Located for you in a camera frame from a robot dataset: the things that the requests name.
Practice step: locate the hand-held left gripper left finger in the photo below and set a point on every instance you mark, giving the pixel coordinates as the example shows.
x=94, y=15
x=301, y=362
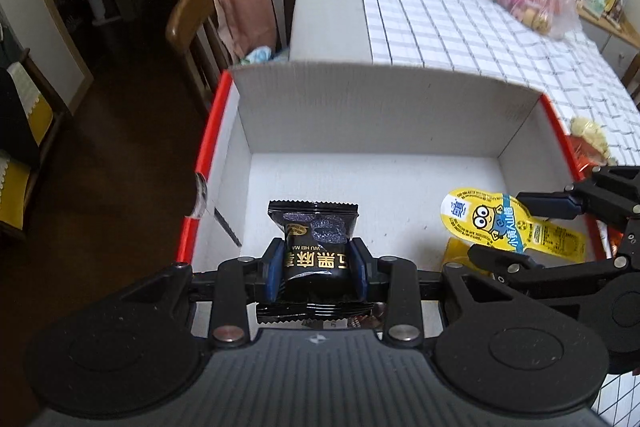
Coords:
x=272, y=268

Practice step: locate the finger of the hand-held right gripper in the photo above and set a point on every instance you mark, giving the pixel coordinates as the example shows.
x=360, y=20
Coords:
x=510, y=268
x=567, y=206

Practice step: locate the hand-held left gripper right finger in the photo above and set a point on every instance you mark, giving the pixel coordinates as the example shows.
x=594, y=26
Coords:
x=359, y=268

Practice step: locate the black snack packet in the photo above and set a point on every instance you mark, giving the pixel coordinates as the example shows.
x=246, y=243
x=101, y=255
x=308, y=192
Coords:
x=315, y=257

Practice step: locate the dark red snack packet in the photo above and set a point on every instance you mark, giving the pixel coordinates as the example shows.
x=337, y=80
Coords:
x=582, y=157

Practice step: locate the yellow cartoon snack packet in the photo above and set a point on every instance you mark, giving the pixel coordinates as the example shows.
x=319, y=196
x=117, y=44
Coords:
x=485, y=217

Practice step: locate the orange yellow snack packet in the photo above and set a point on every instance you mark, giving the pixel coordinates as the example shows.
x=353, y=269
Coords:
x=455, y=253

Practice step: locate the pale yellow snack packet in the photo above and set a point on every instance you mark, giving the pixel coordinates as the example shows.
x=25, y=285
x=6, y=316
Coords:
x=590, y=132

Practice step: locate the red cardboard box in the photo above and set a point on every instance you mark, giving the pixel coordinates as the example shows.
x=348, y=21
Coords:
x=350, y=117

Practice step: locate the wooden chair black seat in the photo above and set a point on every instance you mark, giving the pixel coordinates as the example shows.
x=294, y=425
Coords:
x=632, y=77

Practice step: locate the white drawer cabinet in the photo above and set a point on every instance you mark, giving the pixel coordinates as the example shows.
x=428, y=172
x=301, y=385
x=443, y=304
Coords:
x=615, y=47

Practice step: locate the checkered tablecloth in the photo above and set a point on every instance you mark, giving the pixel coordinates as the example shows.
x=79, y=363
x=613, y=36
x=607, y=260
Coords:
x=450, y=32

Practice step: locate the light blue cloth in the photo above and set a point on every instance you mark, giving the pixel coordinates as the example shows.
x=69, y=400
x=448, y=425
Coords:
x=260, y=55

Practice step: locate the pink towel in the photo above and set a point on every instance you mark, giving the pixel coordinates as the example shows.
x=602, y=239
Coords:
x=242, y=2

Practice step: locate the armchair with yellow cushion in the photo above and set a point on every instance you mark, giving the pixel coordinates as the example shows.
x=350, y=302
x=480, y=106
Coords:
x=25, y=147

